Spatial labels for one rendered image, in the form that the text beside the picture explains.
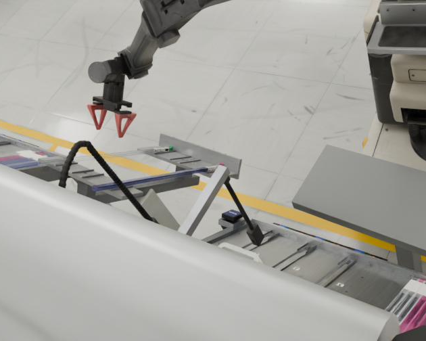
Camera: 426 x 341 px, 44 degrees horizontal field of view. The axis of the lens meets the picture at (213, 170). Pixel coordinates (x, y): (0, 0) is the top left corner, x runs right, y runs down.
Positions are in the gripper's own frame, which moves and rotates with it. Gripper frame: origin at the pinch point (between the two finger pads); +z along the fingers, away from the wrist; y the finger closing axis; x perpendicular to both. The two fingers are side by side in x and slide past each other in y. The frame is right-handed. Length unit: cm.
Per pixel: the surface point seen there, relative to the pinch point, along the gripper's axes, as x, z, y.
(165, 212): 13.3, 23.3, 13.7
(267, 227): 18, 17, 47
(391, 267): 19, 15, 81
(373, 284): 10, 17, 80
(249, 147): 116, 22, -25
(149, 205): 6.0, 19.6, 13.6
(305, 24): 180, -42, -42
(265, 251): 6, 18, 54
